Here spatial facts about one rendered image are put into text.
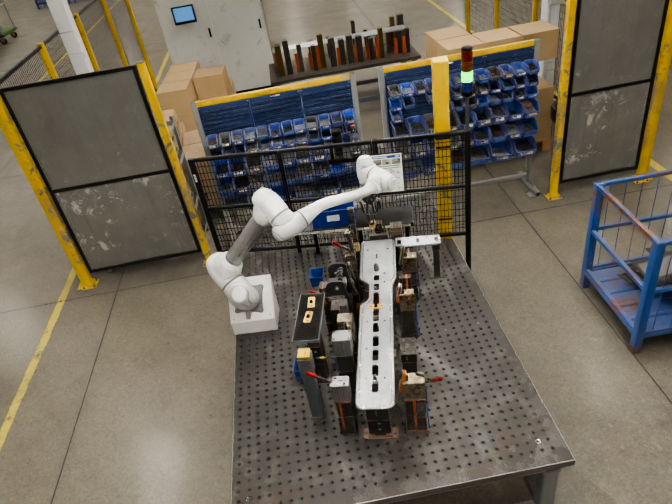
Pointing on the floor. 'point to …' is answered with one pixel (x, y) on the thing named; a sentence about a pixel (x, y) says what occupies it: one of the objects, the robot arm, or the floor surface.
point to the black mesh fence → (375, 194)
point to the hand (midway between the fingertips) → (371, 218)
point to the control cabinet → (219, 38)
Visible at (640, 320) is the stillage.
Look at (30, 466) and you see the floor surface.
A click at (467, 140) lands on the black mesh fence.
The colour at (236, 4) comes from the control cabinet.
